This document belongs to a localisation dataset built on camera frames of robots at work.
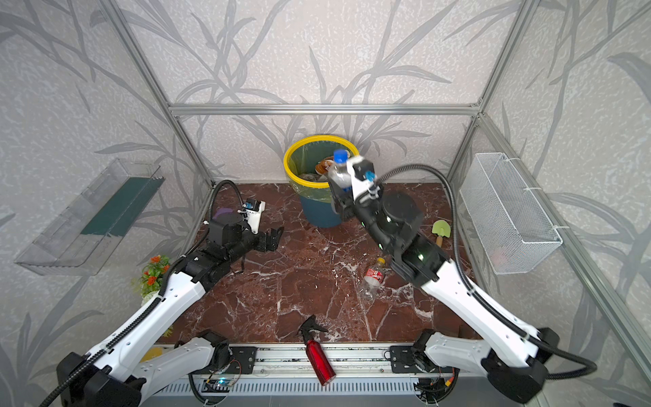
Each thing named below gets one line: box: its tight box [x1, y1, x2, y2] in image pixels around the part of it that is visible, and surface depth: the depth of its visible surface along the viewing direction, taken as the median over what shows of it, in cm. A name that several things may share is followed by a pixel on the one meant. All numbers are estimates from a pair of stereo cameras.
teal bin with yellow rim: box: [283, 134, 361, 229], surface depth 98 cm
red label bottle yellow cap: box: [361, 256, 386, 301], surface depth 90 cm
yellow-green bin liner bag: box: [289, 141, 356, 204], surface depth 98 cm
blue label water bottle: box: [327, 149, 352, 194], surface depth 54 cm
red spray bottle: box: [298, 314, 337, 386], surface depth 74 cm
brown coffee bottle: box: [314, 156, 334, 176], surface depth 101 cm
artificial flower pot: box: [131, 254, 171, 306], surface depth 76 cm
